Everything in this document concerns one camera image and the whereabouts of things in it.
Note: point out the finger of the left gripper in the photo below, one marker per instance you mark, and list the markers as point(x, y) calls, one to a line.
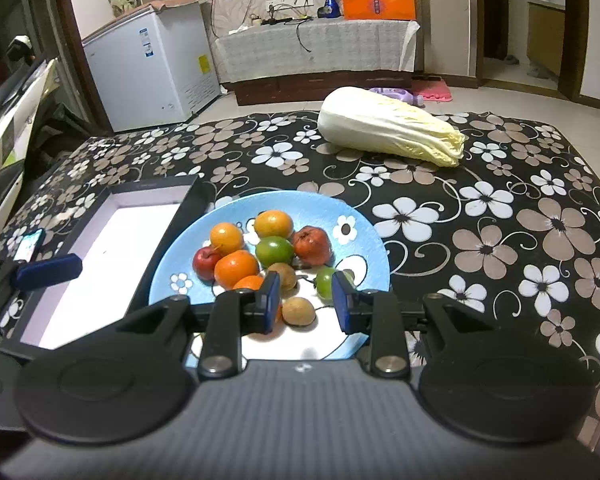
point(45, 273)

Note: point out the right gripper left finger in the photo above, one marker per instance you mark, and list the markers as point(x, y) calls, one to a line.
point(242, 311)

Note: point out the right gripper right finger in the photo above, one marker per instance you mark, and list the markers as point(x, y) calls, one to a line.
point(356, 309)

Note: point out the small tan longan fruit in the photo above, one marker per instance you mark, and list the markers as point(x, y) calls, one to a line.
point(297, 311)

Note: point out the green tomato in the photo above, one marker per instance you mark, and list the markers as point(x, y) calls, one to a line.
point(323, 283)

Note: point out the small red fruit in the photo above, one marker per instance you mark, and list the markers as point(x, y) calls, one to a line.
point(205, 261)

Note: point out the yellow-orange tangerine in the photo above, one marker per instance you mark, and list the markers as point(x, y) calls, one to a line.
point(273, 223)

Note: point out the phone on left gripper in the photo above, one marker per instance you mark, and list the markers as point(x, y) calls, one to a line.
point(29, 245)

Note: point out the orange tangerine front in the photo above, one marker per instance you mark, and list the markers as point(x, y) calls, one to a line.
point(235, 266)

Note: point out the orange tangerine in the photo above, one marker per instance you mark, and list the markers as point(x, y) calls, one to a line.
point(235, 266)
point(226, 238)

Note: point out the green tomato plate centre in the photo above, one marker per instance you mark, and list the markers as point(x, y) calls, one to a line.
point(274, 249)

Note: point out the orange tangerine left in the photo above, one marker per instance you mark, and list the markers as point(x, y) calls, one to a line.
point(226, 238)

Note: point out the dark red wrinkled fruit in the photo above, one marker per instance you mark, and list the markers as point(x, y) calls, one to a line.
point(312, 246)

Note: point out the black-rimmed white box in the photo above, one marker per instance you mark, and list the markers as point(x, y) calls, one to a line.
point(120, 241)

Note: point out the white black scooter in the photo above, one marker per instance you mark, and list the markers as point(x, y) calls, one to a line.
point(36, 129)

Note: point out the black floral tablecloth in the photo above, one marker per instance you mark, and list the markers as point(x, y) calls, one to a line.
point(512, 232)

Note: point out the napa cabbage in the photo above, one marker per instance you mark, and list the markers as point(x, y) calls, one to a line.
point(366, 121)

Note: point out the purple detergent bottle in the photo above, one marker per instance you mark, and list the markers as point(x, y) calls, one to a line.
point(400, 94)

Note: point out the pink floor mat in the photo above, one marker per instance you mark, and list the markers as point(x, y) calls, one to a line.
point(432, 89)

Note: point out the white chest freezer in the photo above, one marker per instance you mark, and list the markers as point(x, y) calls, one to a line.
point(153, 66)

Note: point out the low cabinet with lace cloth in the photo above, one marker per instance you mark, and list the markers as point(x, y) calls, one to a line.
point(305, 61)

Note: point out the blue glass bottle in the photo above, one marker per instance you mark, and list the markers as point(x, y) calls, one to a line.
point(330, 9)

